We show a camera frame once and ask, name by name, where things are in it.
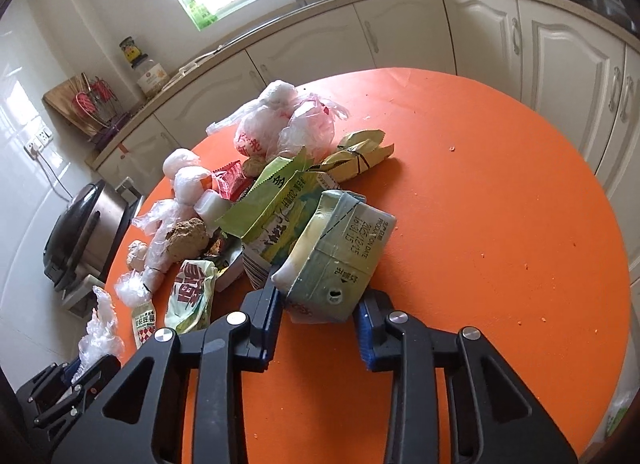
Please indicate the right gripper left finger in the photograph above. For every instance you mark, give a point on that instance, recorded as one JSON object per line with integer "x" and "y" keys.
{"x": 138, "y": 417}

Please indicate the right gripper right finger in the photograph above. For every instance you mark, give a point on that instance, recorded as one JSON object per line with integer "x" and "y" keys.
{"x": 454, "y": 386}

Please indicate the clear plastic wrap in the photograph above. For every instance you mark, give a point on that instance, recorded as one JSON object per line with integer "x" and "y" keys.
{"x": 101, "y": 336}

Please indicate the green crushed milk carton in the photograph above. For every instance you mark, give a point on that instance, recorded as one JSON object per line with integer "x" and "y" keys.
{"x": 334, "y": 259}

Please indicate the yellow snack wrapper bag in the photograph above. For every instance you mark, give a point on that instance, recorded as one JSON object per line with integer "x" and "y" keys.
{"x": 355, "y": 154}

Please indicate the clear bag with white trash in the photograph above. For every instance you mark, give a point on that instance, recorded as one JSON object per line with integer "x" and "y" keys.
{"x": 282, "y": 121}

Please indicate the small red green packet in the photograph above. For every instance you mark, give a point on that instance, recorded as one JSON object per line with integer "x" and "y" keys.
{"x": 143, "y": 318}

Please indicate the white stool under table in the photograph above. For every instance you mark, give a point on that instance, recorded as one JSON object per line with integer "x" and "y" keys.
{"x": 80, "y": 300}

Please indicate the green white snack packet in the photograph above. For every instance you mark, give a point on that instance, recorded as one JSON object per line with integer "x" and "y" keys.
{"x": 190, "y": 301}

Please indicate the clear crumpled plastic bag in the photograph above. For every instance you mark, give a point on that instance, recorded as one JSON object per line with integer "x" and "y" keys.
{"x": 148, "y": 262}

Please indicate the black steel electric cooker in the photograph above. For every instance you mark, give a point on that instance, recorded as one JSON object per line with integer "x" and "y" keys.
{"x": 85, "y": 238}

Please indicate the white yellow snack packet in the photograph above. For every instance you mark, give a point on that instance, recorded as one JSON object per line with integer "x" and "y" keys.
{"x": 229, "y": 268}

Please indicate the black dark snack wrapper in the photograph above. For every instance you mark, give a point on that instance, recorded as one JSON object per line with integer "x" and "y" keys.
{"x": 218, "y": 244}

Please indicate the orange round table mat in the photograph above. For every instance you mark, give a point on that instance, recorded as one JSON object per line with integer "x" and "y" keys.
{"x": 502, "y": 225}

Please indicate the small white plastic cup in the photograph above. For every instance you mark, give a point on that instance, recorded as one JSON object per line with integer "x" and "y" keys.
{"x": 210, "y": 207}

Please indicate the green snack bag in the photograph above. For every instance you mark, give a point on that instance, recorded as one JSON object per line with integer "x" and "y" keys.
{"x": 271, "y": 216}

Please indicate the red snack wrapper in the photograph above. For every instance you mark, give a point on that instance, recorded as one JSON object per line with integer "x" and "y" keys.
{"x": 230, "y": 181}

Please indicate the wooden cutting board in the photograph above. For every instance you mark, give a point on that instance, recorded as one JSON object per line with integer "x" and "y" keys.
{"x": 62, "y": 98}

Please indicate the large glass jar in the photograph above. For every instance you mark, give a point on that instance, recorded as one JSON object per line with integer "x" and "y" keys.
{"x": 151, "y": 76}

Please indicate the yellow label jar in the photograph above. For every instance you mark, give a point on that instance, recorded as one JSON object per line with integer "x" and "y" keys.
{"x": 130, "y": 50}

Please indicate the green bottle on windowsill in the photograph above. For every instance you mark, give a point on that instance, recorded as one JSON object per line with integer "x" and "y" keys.
{"x": 200, "y": 14}

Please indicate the wall power socket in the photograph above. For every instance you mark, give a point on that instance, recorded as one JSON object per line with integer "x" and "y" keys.
{"x": 38, "y": 140}

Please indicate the wire utensil rack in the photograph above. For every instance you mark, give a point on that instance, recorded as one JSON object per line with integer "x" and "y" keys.
{"x": 96, "y": 100}

